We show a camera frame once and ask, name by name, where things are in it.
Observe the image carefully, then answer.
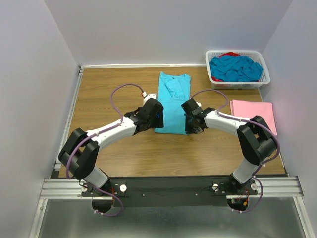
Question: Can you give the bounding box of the folded pink t shirt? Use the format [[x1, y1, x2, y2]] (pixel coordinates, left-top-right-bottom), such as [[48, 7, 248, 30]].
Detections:
[[230, 100, 277, 135]]

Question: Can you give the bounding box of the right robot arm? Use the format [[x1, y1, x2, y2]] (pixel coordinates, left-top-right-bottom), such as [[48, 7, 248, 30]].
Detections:
[[181, 104, 278, 194]]

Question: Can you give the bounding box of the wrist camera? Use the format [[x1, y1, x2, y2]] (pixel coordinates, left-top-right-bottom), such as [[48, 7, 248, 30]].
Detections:
[[141, 91, 157, 104], [181, 98, 203, 116]]

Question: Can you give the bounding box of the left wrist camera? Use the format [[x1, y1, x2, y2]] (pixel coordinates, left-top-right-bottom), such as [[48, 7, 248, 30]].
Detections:
[[141, 91, 157, 104]]

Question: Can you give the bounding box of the white plastic laundry basket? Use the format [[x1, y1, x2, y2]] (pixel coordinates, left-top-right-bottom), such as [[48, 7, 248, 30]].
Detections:
[[205, 50, 270, 89]]

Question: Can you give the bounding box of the red t shirt in basket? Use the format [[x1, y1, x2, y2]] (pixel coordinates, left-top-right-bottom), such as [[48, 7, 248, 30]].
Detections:
[[211, 51, 260, 82]]

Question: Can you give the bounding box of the dark blue t shirt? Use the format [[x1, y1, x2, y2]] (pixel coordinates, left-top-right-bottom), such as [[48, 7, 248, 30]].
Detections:
[[209, 55, 264, 83]]

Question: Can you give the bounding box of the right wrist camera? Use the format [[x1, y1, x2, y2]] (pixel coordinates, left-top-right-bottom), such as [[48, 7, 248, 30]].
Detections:
[[181, 98, 203, 116]]

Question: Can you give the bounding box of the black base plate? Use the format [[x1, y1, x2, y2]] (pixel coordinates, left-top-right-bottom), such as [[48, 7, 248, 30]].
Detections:
[[81, 175, 258, 208]]

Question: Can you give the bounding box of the light blue t shirt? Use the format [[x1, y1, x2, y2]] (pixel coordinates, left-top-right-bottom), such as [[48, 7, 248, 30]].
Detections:
[[154, 72, 191, 135]]

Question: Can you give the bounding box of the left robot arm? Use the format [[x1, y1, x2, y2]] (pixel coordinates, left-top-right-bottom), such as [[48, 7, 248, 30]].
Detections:
[[58, 97, 163, 196]]

